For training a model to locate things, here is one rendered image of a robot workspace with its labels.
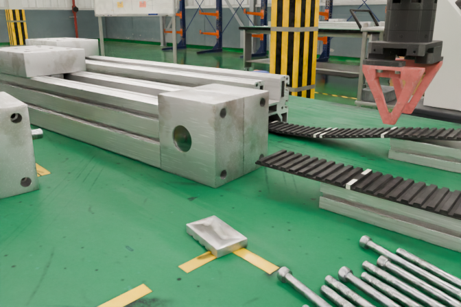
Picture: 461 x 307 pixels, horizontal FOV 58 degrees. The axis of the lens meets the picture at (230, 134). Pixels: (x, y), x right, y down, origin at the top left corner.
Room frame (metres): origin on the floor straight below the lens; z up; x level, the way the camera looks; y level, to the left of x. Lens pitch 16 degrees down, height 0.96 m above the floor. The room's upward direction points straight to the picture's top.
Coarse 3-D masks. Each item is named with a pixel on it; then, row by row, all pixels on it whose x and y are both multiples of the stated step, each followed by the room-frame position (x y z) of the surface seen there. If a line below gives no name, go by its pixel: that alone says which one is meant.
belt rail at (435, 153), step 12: (396, 144) 0.51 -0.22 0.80; (408, 144) 0.50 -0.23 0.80; (420, 144) 0.49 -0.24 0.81; (432, 144) 0.48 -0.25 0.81; (444, 144) 0.48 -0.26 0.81; (456, 144) 0.48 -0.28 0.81; (396, 156) 0.51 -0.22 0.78; (408, 156) 0.50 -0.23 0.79; (420, 156) 0.49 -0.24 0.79; (432, 156) 0.49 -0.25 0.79; (444, 156) 0.48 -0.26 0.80; (456, 156) 0.46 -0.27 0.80; (444, 168) 0.47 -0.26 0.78; (456, 168) 0.46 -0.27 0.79
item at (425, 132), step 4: (424, 128) 0.52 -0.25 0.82; (428, 128) 0.52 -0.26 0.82; (432, 128) 0.52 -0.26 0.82; (436, 128) 0.52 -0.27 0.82; (416, 132) 0.50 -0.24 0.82; (420, 132) 0.50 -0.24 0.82; (424, 132) 0.51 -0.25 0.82; (428, 132) 0.50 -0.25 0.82; (432, 132) 0.50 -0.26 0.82; (412, 136) 0.49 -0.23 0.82; (416, 136) 0.49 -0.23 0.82; (420, 136) 0.49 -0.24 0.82; (424, 136) 0.48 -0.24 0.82; (428, 136) 0.49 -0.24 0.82
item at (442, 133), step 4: (440, 128) 0.51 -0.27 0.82; (444, 128) 0.51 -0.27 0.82; (452, 128) 0.51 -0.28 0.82; (436, 132) 0.49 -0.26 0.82; (440, 132) 0.50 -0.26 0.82; (444, 132) 0.49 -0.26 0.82; (448, 132) 0.49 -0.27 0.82; (452, 132) 0.49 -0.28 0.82; (432, 136) 0.48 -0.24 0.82; (436, 136) 0.48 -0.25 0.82; (440, 136) 0.47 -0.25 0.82; (444, 136) 0.47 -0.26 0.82
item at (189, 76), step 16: (96, 64) 0.89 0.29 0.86; (112, 64) 0.86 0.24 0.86; (128, 64) 0.94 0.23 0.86; (144, 64) 0.90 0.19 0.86; (160, 64) 0.87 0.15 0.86; (176, 64) 0.86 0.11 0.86; (144, 80) 0.81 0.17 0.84; (160, 80) 0.78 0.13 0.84; (176, 80) 0.73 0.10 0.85; (192, 80) 0.71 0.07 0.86; (208, 80) 0.68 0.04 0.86; (224, 80) 0.66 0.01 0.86; (240, 80) 0.64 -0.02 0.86; (256, 80) 0.64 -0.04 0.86; (272, 80) 0.69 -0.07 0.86; (288, 80) 0.70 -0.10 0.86; (272, 96) 0.69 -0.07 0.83; (288, 96) 0.70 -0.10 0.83; (272, 112) 0.66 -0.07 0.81
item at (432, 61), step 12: (432, 48) 0.50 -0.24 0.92; (408, 60) 0.56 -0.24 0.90; (420, 60) 0.51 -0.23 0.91; (432, 60) 0.50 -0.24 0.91; (432, 72) 0.54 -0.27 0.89; (396, 84) 0.57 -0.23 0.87; (420, 84) 0.55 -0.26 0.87; (396, 96) 0.57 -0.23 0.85; (420, 96) 0.55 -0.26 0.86; (408, 108) 0.56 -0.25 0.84
